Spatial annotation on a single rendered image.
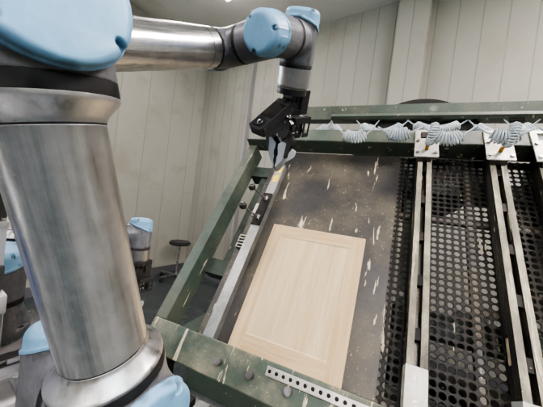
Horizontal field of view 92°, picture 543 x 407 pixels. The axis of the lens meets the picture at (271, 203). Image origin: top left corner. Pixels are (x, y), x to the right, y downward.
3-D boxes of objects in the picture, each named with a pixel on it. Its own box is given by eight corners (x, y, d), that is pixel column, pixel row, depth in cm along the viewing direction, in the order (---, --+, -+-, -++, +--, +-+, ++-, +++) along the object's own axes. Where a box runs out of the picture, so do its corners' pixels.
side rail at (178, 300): (169, 321, 122) (155, 315, 114) (254, 157, 179) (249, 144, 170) (178, 325, 120) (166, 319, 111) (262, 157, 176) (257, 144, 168)
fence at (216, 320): (207, 336, 108) (202, 333, 105) (279, 169, 156) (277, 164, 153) (216, 340, 106) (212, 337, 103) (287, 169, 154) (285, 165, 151)
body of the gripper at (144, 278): (152, 291, 98) (156, 260, 98) (132, 298, 90) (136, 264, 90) (138, 287, 101) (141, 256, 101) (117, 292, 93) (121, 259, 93)
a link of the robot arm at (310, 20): (276, 3, 52) (296, 10, 59) (270, 64, 58) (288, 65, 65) (311, 5, 49) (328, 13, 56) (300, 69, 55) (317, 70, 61)
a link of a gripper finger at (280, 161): (296, 171, 73) (301, 139, 69) (280, 175, 70) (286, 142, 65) (288, 167, 75) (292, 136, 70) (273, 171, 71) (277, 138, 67)
